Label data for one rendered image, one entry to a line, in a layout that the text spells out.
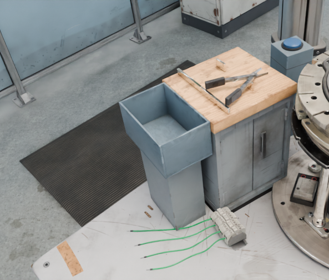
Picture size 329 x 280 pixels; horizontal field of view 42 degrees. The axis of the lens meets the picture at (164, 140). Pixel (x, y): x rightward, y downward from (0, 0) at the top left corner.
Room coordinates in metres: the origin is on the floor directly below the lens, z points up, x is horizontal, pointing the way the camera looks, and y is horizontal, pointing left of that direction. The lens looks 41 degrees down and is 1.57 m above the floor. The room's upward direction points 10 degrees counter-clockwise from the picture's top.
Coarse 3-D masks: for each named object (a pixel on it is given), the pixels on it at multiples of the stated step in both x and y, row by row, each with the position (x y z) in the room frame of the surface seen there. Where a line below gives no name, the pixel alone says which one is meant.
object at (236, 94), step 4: (232, 92) 0.64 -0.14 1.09; (236, 92) 0.64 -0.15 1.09; (240, 92) 0.64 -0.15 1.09; (228, 96) 0.63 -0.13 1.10; (232, 96) 0.63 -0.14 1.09; (236, 96) 0.64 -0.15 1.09; (240, 96) 0.64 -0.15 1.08; (228, 100) 0.62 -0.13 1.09; (232, 100) 0.63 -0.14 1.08; (228, 104) 0.62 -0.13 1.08
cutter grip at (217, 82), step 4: (212, 80) 0.69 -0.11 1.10; (216, 80) 0.69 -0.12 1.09; (220, 80) 0.69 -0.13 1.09; (224, 80) 0.69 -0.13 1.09; (208, 84) 0.68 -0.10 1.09; (212, 84) 0.68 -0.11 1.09; (216, 84) 0.69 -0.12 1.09; (220, 84) 0.69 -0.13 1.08; (224, 84) 0.69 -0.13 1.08; (208, 88) 0.68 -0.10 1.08
